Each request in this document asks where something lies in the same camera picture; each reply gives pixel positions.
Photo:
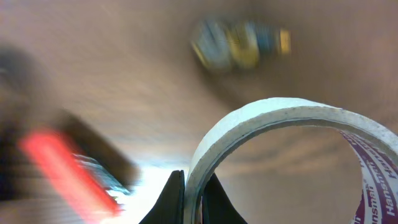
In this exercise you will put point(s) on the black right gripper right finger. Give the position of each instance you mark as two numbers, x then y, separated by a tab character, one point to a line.
216	206

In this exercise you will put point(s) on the red stapler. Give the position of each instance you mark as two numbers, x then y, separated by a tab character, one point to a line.
85	169

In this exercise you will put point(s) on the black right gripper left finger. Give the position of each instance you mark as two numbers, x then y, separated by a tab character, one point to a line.
168	208

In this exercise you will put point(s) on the yellow correction tape dispenser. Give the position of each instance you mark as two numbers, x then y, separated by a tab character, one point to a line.
222	46

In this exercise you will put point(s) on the white masking tape roll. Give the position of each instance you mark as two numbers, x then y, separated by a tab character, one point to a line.
374	144

